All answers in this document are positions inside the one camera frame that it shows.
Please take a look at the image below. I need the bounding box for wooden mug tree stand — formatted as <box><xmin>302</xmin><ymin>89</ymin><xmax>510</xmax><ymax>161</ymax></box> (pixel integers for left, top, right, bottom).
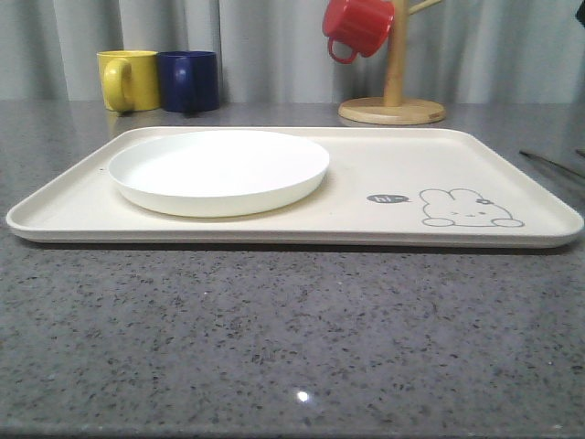
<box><xmin>338</xmin><ymin>1</ymin><xmax>446</xmax><ymax>125</ymax></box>

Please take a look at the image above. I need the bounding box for cream rabbit serving tray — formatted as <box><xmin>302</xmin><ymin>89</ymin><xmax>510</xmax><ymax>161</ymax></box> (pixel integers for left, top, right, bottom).
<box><xmin>6</xmin><ymin>126</ymin><xmax>584</xmax><ymax>248</ymax></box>

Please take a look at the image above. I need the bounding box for white round plate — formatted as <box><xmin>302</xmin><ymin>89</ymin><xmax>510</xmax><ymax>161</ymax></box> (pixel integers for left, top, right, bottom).
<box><xmin>108</xmin><ymin>129</ymin><xmax>330</xmax><ymax>218</ymax></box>

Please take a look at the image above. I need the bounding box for silver chopstick pair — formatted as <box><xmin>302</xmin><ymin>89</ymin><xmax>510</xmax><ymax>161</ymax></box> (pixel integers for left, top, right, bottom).
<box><xmin>519</xmin><ymin>150</ymin><xmax>584</xmax><ymax>179</ymax></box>

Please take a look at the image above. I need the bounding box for yellow mug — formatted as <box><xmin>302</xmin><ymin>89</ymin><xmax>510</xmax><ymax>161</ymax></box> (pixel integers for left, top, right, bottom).
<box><xmin>97</xmin><ymin>50</ymin><xmax>161</xmax><ymax>112</ymax></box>

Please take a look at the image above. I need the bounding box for red mug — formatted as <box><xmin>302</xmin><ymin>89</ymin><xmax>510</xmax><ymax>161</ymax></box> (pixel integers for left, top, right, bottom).
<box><xmin>322</xmin><ymin>0</ymin><xmax>395</xmax><ymax>64</ymax></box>

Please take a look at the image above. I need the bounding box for dark blue mug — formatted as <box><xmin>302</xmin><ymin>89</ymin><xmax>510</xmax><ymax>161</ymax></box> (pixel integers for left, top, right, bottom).
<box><xmin>156</xmin><ymin>50</ymin><xmax>220</xmax><ymax>112</ymax></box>

